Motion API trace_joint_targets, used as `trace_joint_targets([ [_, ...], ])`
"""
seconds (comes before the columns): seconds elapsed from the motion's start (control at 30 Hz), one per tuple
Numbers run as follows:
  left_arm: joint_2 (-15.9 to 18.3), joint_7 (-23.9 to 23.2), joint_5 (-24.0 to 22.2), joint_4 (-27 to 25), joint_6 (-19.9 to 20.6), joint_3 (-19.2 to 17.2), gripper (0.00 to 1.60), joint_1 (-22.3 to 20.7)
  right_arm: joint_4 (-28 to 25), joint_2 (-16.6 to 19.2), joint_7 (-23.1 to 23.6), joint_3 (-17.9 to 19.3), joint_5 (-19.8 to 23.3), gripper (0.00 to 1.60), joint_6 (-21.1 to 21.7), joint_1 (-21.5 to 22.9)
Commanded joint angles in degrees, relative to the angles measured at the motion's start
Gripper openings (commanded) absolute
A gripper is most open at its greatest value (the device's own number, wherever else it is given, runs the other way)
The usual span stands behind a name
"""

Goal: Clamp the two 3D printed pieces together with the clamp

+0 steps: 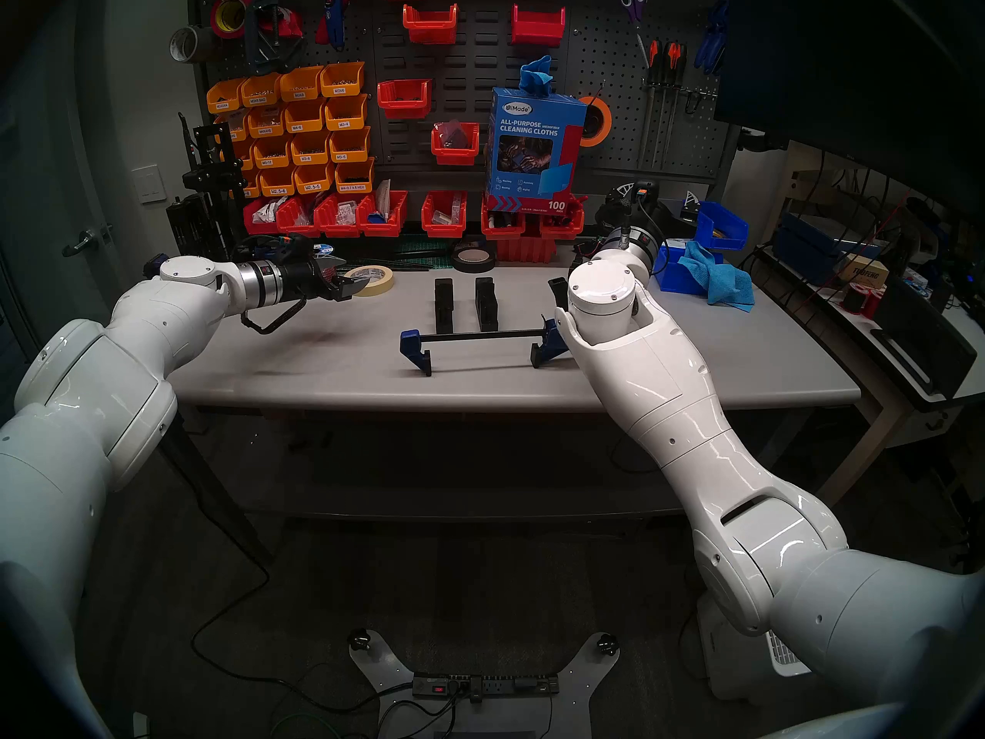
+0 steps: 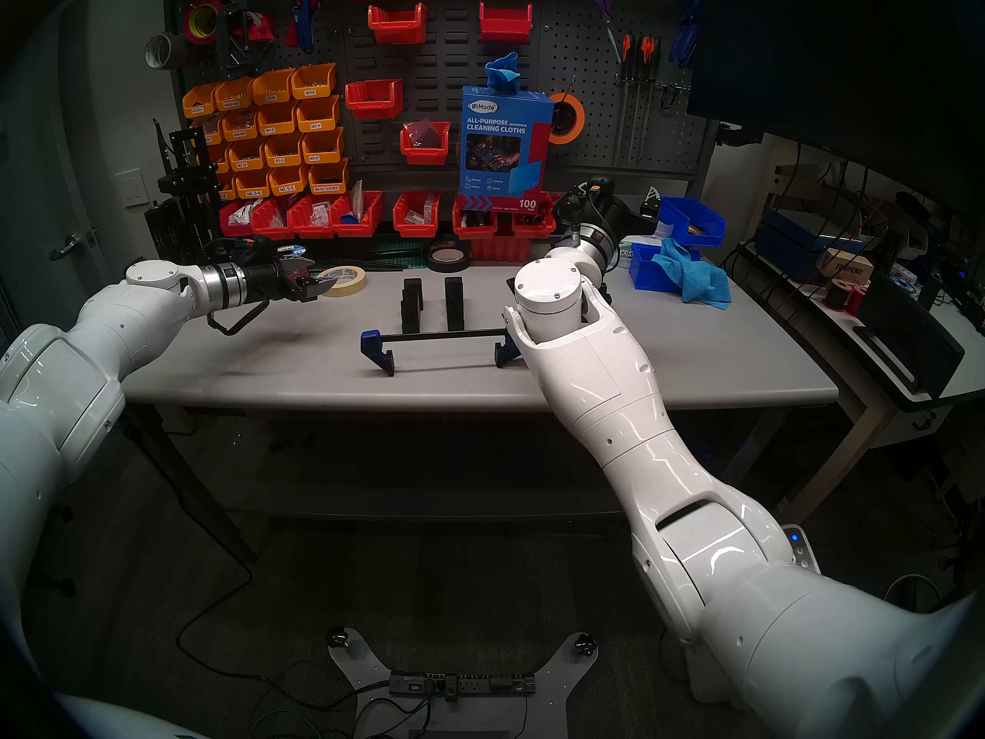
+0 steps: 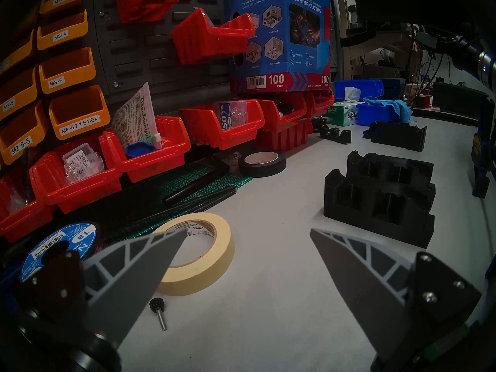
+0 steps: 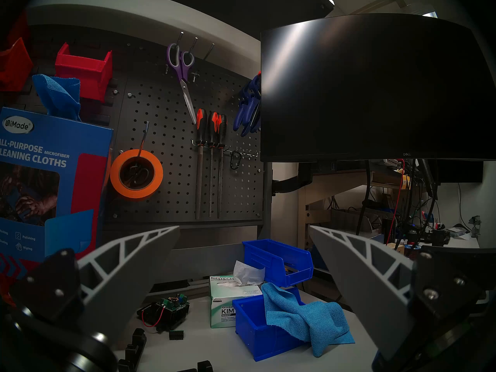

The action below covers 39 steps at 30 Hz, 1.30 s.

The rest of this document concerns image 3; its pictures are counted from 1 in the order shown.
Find black flat case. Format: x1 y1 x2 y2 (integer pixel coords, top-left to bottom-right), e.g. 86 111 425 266
432 82 489 120

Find clear screw pack blue label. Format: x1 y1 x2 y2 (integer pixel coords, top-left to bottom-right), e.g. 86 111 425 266
212 100 248 131

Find large blue plastic bin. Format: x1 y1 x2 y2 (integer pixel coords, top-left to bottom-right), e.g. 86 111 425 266
334 79 385 101

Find dark blue storage bin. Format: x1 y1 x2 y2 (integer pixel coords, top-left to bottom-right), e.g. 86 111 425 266
382 79 405 100

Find red bin with red parts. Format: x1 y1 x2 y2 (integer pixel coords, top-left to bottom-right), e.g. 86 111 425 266
306 89 334 118

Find yellow bin labelled M3-8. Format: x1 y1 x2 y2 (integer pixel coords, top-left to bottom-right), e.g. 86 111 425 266
0 67 41 120

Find blue and black bar clamp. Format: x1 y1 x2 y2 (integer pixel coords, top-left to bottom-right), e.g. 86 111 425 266
471 94 496 199

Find black thumb screw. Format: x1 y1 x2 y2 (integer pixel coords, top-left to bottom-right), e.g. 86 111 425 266
149 298 168 331

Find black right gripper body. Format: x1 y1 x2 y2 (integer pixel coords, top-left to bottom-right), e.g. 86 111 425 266
438 28 481 69

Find black marker pen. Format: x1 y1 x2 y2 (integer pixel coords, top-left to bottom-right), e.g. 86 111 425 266
163 167 230 205

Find red bin with screw pack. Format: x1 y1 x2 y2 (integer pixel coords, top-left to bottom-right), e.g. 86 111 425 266
180 99 265 150

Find black notched printed block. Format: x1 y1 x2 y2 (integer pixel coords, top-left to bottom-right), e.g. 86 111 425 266
363 121 427 152

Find Kimtech tissue box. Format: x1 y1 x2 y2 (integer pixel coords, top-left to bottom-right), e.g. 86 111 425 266
325 88 365 127

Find yellow parts bin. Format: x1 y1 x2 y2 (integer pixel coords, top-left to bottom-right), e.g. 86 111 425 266
0 30 35 75

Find small black printed clip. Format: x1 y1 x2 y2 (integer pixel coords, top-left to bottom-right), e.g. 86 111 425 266
320 125 352 144

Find blue cleaning cloths box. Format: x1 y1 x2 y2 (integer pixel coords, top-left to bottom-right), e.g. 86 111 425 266
224 0 332 93

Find small clear parts bags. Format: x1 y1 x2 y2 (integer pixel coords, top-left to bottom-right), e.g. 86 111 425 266
62 143 105 184

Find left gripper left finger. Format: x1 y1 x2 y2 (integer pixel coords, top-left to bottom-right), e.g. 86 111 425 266
15 228 188 350

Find red bin with small bags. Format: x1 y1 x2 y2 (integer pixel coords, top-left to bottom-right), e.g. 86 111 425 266
29 133 122 214

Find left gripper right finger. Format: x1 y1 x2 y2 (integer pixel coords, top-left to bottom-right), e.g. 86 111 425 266
310 228 483 363

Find yellow bin labelled M3-4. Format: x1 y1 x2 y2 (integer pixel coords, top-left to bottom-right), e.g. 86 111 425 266
37 10 89 51

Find small blue plastic bin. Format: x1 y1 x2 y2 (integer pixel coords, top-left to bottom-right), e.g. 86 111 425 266
356 102 401 126

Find blue plastic cap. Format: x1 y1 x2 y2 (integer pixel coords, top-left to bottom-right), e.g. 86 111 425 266
126 141 157 158

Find green cutting mat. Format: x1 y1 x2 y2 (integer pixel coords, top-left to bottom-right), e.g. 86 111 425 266
105 164 252 244

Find stack of red bins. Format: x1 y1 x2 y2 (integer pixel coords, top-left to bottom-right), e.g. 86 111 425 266
254 119 313 152

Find red wire spool blue label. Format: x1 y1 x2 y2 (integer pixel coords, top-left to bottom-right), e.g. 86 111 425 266
21 222 97 282

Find yellow bin labelled M4 HEX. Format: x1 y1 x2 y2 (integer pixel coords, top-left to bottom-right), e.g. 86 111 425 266
48 84 111 140

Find black tape roll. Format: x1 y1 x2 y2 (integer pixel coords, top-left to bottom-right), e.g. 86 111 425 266
238 150 286 178

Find red bin with manual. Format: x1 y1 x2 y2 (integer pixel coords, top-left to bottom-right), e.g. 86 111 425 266
103 115 191 183

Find yellow bin labelled M3X6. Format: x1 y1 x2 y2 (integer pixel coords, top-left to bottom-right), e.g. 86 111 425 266
39 0 86 15

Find black 3D printed piece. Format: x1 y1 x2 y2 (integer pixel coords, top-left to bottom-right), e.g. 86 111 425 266
324 169 435 248
346 150 436 207

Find white user manual leaflet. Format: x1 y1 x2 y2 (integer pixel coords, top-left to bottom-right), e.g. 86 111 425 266
112 82 157 149

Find yellow bin labelled M2.5-5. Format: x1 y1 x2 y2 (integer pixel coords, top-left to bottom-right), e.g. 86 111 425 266
0 100 50 165

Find yellow bin labelled M3-6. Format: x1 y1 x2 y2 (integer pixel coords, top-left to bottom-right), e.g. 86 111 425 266
39 47 96 95

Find thin black rods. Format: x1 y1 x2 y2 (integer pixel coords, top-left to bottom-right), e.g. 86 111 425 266
136 185 237 222

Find beige masking tape roll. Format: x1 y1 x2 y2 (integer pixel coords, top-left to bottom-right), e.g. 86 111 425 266
153 212 236 297

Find dark pegboard wall panel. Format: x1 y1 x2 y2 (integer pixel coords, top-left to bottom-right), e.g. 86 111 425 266
83 0 233 104

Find crumpled blue microfiber cloth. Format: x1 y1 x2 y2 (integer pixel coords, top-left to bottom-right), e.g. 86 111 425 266
362 97 414 124

